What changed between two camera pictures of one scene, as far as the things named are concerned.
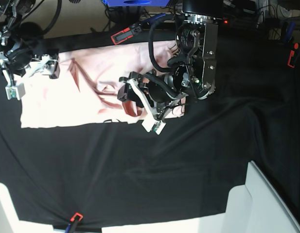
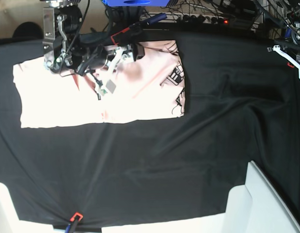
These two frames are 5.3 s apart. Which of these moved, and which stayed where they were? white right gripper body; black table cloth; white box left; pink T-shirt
Moved: white right gripper body
Stayed: pink T-shirt; black table cloth; white box left
